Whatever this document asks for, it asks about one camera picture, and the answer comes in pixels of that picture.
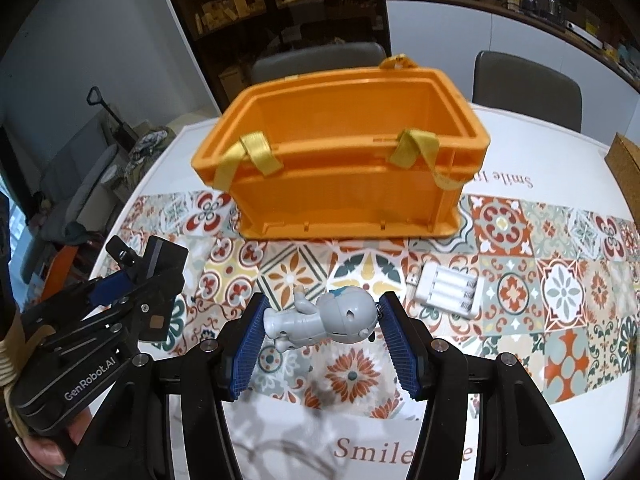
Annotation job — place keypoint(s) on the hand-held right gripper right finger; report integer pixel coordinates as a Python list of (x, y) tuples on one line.
[(402, 350)]

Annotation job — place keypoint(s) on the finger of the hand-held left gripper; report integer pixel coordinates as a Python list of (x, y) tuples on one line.
[(130, 312), (107, 287)]

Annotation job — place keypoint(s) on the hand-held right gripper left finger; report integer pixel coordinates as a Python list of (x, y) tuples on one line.
[(247, 345)]

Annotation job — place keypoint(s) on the black bike light with clip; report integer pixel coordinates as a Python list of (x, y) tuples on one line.
[(167, 265)]

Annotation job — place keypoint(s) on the light grey robot figurine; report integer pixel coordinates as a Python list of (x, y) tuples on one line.
[(345, 315)]

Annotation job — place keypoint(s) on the orange plastic crate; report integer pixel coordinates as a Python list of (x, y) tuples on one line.
[(325, 200)]

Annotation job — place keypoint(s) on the person's left hand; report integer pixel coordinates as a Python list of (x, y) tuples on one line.
[(50, 447)]

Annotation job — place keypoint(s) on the white battery charger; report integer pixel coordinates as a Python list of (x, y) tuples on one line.
[(445, 287)]

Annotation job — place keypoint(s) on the grey padded seat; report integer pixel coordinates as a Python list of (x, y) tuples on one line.
[(75, 190)]

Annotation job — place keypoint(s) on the patterned tile tablecloth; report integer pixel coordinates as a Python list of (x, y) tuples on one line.
[(525, 280)]

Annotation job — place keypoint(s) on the floral fabric bag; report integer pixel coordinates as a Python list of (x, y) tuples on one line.
[(150, 147)]

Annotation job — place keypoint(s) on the black hand cart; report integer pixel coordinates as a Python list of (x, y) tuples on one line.
[(112, 120)]

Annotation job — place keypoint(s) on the woven wicker box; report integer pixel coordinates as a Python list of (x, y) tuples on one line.
[(625, 170)]

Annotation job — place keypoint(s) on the dark grey chair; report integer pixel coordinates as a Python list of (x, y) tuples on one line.
[(525, 90)]

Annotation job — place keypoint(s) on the light grey chair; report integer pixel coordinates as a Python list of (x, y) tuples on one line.
[(320, 62)]

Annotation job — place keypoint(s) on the dark wooden shelf unit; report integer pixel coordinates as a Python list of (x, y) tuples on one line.
[(225, 5)]

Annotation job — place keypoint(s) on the cluttered long wall shelf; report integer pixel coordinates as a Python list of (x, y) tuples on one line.
[(550, 5)]

